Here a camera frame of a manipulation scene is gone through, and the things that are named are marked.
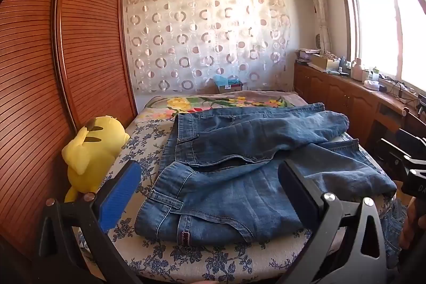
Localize pale window curtain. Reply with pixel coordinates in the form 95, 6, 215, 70
304, 0, 333, 53

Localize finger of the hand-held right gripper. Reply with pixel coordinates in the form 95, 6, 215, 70
396, 129, 426, 156
379, 138, 413, 168

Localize blue floral white bed sheet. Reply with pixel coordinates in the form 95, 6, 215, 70
75, 119, 408, 283

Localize long wooden cabinet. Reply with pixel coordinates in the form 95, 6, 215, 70
293, 59, 426, 151

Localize circle pattern sheer curtain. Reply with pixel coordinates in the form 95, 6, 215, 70
122, 0, 293, 93

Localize wooden slatted wardrobe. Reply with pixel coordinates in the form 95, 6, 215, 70
0, 0, 138, 271

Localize stack of papers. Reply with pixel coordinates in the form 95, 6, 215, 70
296, 48, 323, 64

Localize small white appliance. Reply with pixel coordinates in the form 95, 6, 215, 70
363, 80, 384, 93

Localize colourful flower print blanket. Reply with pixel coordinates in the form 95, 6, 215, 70
138, 90, 308, 121

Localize pale pink bottle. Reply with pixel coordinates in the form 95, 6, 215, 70
352, 58, 365, 81

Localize yellow plush toy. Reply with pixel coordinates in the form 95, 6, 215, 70
63, 116, 131, 203

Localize person's right hand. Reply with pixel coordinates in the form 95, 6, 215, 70
399, 197, 426, 249

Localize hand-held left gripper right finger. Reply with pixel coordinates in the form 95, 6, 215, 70
276, 159, 388, 284

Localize cardboard box with blue items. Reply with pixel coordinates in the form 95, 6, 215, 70
213, 74, 247, 94

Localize open cardboard box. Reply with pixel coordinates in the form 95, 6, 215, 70
311, 54, 341, 72

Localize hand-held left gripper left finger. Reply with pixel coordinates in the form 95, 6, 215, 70
36, 160, 144, 284

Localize blue denim pants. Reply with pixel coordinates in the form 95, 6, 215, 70
135, 102, 398, 246

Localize wooden framed window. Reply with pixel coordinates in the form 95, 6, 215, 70
334, 0, 426, 88

